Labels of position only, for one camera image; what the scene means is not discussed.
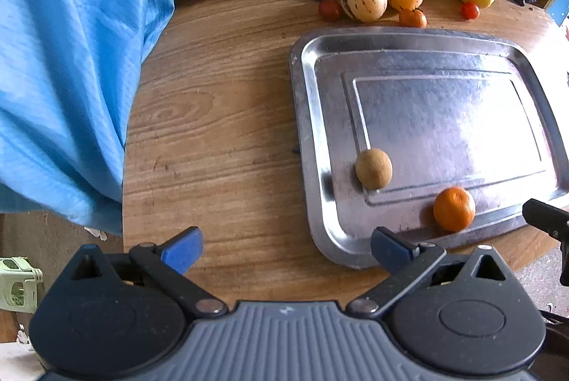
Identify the red cherry tomato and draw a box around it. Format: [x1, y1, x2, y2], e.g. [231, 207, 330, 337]
[318, 0, 344, 23]
[460, 1, 480, 20]

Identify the small brown round fruit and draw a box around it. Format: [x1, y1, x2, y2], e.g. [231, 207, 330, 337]
[355, 148, 393, 191]

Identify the light blue cloth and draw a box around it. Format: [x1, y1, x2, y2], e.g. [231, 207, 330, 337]
[1, 0, 175, 235]

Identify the small mandarin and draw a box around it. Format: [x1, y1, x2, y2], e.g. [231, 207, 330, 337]
[398, 9, 428, 29]

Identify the pale green plastic object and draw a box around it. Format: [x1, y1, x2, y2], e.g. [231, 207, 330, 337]
[0, 257, 43, 313]

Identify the silver metal tray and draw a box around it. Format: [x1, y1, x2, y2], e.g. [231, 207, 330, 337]
[289, 27, 568, 268]

